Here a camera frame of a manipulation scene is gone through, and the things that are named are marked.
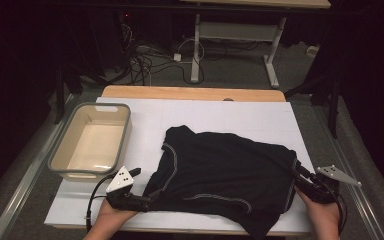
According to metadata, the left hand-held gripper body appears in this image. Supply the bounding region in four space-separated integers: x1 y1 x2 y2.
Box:
105 165 138 212

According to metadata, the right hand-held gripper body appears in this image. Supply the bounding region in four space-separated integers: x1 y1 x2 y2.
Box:
296 165 362 204

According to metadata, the beige plastic basket grey rim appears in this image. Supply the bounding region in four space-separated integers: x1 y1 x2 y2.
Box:
47 102 133 183

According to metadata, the black garment with grey stitching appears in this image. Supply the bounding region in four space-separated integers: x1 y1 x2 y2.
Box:
143 125 302 240

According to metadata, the person's right hand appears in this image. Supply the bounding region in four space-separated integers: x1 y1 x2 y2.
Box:
294 187 343 240

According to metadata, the person's left hand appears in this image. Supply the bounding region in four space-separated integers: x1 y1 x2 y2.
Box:
94 199 138 232

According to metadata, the black stand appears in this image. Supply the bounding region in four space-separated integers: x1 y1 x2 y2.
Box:
284 74 341 139
53 63 84 125

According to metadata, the white board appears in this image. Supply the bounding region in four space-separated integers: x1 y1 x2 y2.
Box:
44 96 337 234

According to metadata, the wooden table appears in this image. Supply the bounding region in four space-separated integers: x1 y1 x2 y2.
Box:
53 84 328 238

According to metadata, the white-framed desk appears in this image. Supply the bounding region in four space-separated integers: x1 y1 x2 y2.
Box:
179 0 332 89

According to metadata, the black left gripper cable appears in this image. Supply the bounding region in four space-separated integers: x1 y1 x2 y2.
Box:
85 173 121 231

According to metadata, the tangle of black floor cables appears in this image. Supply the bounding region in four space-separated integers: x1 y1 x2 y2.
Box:
119 23 208 86

